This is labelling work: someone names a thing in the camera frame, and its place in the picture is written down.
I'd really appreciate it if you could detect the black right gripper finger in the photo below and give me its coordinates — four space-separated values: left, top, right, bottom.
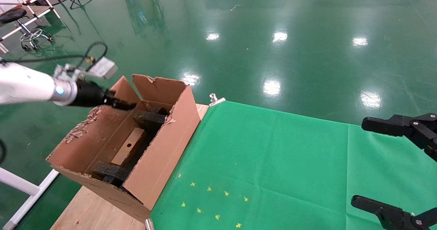
351 196 437 230
361 113 437 162

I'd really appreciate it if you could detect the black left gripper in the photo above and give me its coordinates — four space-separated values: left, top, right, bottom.
70 80 137 111

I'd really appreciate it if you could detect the small brown cardboard box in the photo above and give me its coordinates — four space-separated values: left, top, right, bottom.
111 127 146 166

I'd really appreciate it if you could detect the large open cardboard carton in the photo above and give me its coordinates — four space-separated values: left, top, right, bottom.
46 74 201 224

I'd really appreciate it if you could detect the black foam block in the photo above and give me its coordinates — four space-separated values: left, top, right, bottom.
134 105 168 132
92 160 131 187

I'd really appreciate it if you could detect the silver metal binder clip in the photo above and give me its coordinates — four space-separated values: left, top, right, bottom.
209 93 226 107

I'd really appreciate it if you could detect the green table cloth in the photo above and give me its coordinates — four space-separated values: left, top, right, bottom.
150 100 437 230

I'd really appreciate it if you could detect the white pipe rack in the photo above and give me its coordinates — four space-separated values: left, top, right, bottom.
0 0 62 53

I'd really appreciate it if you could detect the black round wheeled stool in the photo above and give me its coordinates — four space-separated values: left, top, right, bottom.
0 8 55 51

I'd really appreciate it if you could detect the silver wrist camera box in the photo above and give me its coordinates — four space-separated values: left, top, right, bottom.
53 57 117 82

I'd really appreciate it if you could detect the white table leg frame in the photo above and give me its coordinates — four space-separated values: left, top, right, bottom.
0 167 60 230

